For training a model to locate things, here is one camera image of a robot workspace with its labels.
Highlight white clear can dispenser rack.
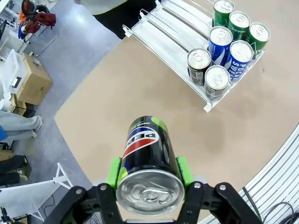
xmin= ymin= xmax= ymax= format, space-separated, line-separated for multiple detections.
xmin=122 ymin=0 xmax=266 ymax=114

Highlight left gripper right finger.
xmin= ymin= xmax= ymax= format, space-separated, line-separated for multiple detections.
xmin=175 ymin=156 xmax=263 ymax=224

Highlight large cardboard box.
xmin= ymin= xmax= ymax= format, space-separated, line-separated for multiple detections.
xmin=15 ymin=52 xmax=53 ymax=106

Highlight chair with piled clothes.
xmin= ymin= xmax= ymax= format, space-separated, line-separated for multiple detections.
xmin=18 ymin=0 xmax=58 ymax=56

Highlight blue Pocari Sweat can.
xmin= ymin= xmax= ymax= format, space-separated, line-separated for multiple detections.
xmin=225 ymin=40 xmax=254 ymax=81
xmin=207 ymin=26 xmax=234 ymax=66

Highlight clear plastic storage box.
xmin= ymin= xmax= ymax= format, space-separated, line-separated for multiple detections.
xmin=0 ymin=48 xmax=26 ymax=94

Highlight thin black cable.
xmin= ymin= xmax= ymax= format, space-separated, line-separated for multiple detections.
xmin=242 ymin=186 xmax=295 ymax=224

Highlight black Pepsi can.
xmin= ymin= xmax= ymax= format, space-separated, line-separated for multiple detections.
xmin=115 ymin=115 xmax=186 ymax=217
xmin=204 ymin=65 xmax=231 ymax=101
xmin=186 ymin=48 xmax=212 ymax=86

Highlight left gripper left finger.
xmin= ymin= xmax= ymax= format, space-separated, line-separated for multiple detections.
xmin=45 ymin=157 xmax=123 ymax=224

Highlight green Chilsung cider can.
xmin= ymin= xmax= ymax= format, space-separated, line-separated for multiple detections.
xmin=212 ymin=0 xmax=235 ymax=28
xmin=228 ymin=10 xmax=252 ymax=42
xmin=245 ymin=22 xmax=271 ymax=51

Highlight white folding table frame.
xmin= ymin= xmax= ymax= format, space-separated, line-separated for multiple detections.
xmin=0 ymin=162 xmax=74 ymax=222

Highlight small black wire side table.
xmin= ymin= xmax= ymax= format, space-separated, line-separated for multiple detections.
xmin=10 ymin=106 xmax=36 ymax=119

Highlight bystander in grey trousers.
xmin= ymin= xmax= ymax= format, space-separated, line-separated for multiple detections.
xmin=0 ymin=111 xmax=44 ymax=143

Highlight aluminium profile frame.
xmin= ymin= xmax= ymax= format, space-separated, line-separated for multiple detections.
xmin=198 ymin=123 xmax=299 ymax=224

